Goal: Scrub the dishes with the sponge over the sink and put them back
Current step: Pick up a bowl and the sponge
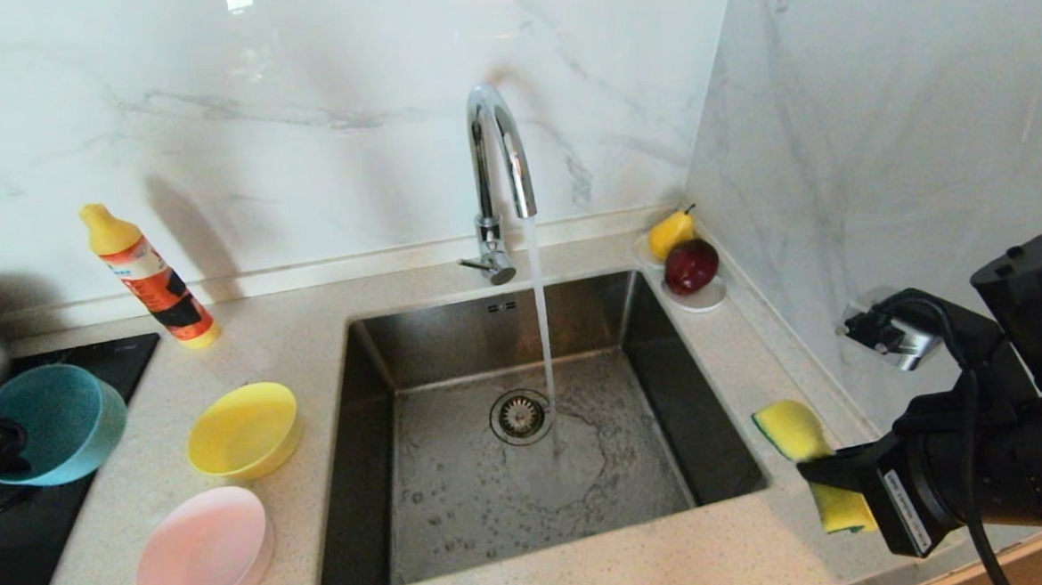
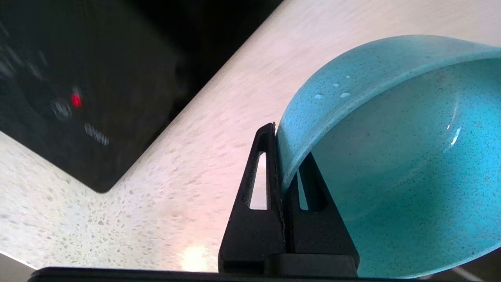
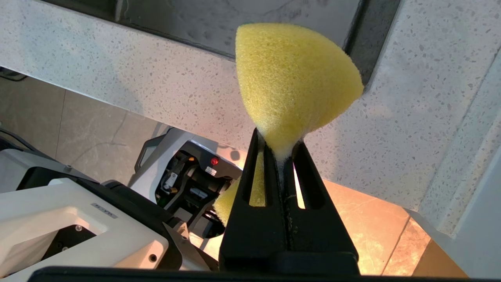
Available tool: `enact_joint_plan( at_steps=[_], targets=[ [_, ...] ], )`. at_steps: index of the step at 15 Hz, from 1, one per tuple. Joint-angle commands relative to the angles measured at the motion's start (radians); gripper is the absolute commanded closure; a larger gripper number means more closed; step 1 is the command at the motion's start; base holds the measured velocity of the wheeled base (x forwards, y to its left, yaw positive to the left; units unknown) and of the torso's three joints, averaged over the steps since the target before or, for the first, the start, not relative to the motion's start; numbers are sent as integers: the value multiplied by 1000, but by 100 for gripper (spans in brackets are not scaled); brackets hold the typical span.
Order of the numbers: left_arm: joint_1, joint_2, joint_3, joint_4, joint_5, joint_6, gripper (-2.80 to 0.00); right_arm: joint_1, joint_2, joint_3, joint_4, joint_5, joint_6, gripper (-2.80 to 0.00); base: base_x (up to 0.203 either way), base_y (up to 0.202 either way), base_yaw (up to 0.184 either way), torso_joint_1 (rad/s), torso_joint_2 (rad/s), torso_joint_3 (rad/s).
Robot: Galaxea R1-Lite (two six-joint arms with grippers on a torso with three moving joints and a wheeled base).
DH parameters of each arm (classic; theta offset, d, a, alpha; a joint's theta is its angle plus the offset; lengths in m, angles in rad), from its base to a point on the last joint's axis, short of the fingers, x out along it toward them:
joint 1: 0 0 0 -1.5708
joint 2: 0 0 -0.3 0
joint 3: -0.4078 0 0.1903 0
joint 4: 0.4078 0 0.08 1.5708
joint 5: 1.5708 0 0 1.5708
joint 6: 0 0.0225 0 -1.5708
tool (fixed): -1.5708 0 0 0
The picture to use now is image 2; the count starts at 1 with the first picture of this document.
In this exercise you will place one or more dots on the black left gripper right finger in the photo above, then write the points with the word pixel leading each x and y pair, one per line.
pixel 321 243

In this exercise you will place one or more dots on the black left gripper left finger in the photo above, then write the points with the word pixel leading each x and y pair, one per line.
pixel 254 243

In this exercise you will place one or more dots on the blue plastic bowl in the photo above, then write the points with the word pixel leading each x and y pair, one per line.
pixel 411 156

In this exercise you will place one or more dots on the black induction cooktop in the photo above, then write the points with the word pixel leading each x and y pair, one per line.
pixel 98 98

